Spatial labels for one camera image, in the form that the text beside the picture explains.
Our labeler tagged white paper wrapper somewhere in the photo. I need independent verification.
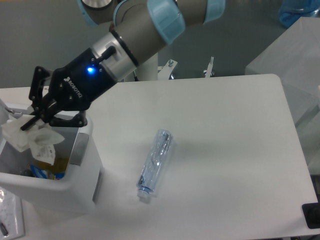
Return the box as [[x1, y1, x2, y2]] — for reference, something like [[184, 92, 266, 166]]
[[1, 114, 65, 165]]

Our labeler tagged crushed clear plastic bottle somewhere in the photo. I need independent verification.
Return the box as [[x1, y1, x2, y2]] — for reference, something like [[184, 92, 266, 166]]
[[136, 129, 173, 199]]

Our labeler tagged white pedestal base bracket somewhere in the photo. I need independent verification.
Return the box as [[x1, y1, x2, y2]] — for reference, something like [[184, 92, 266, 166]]
[[157, 59, 178, 80]]

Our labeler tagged blue water jug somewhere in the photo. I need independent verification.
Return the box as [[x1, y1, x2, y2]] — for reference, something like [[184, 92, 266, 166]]
[[278, 0, 320, 28]]

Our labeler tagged white tray with plastic bag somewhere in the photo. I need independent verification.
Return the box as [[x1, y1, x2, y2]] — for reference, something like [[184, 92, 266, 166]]
[[0, 187, 25, 240]]

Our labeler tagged black device at table edge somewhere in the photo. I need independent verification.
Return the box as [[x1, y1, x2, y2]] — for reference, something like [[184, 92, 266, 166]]
[[302, 202, 320, 229]]

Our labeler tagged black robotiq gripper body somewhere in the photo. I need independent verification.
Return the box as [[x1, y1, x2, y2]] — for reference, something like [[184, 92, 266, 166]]
[[48, 47, 117, 111]]

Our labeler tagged colourful trash inside can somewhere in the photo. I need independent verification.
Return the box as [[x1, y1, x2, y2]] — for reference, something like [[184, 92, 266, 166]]
[[20, 157, 69, 180]]

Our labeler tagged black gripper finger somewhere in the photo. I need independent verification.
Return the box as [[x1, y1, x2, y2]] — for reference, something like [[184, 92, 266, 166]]
[[20, 66, 54, 131], [37, 109, 88, 127]]

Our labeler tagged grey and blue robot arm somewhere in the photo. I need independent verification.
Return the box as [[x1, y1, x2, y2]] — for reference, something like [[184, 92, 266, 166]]
[[21, 0, 226, 131]]

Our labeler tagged grey side table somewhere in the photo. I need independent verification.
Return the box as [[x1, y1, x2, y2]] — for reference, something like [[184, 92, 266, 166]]
[[245, 17, 320, 175]]

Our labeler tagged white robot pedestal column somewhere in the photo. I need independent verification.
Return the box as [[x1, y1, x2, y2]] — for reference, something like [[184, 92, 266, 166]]
[[123, 53, 158, 82]]

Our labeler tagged white open trash can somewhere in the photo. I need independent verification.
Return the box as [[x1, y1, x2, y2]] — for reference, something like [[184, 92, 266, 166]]
[[0, 103, 103, 213]]

